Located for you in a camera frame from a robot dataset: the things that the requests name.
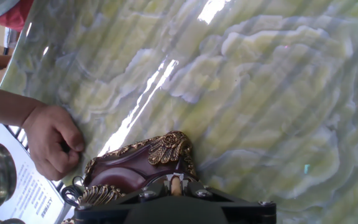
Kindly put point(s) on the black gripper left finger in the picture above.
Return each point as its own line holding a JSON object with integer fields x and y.
{"x": 104, "y": 214}

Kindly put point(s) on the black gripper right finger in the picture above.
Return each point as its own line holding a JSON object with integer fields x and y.
{"x": 250, "y": 213}

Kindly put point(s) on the thin wooden stick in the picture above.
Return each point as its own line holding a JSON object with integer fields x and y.
{"x": 176, "y": 186}

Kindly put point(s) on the person right forearm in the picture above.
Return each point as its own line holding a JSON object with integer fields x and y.
{"x": 2, "y": 104}

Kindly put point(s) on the maroon gold rotary phone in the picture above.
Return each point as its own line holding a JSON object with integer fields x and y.
{"x": 126, "y": 168}

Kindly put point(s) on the person right hand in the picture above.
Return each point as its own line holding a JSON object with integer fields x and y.
{"x": 51, "y": 140}

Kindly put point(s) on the printed white paper sheet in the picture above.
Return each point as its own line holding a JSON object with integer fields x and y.
{"x": 33, "y": 199}

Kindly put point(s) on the green marble pattern mat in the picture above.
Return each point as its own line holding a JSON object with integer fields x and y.
{"x": 259, "y": 109}

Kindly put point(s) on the red garment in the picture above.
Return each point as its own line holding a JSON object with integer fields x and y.
{"x": 14, "y": 17}

